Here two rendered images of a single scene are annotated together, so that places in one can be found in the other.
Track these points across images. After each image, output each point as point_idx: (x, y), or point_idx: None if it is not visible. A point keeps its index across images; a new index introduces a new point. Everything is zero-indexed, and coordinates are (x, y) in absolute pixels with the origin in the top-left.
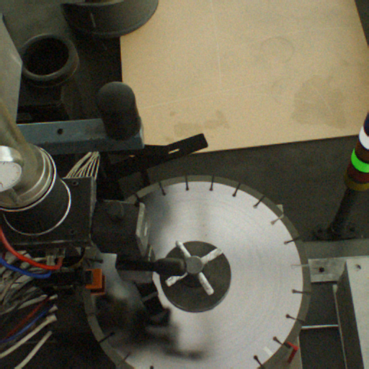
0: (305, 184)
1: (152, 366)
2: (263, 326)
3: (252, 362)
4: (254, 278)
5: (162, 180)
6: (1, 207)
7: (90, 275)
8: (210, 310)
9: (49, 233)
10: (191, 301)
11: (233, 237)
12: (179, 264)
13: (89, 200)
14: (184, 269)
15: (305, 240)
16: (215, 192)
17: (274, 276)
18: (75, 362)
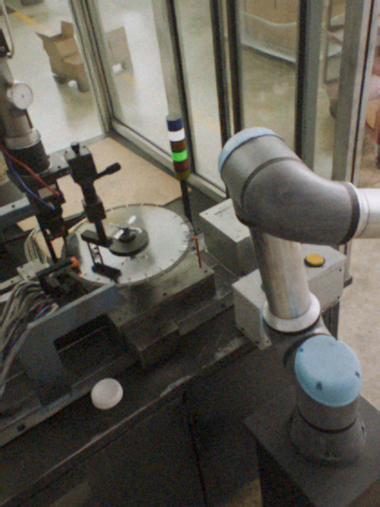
0: None
1: (129, 305)
2: (175, 240)
3: (179, 253)
4: (158, 228)
5: (84, 220)
6: (22, 147)
7: (70, 258)
8: (145, 247)
9: (47, 171)
10: (132, 246)
11: (137, 221)
12: (116, 162)
13: (60, 157)
14: (119, 164)
15: None
16: (116, 212)
17: (167, 224)
18: (80, 352)
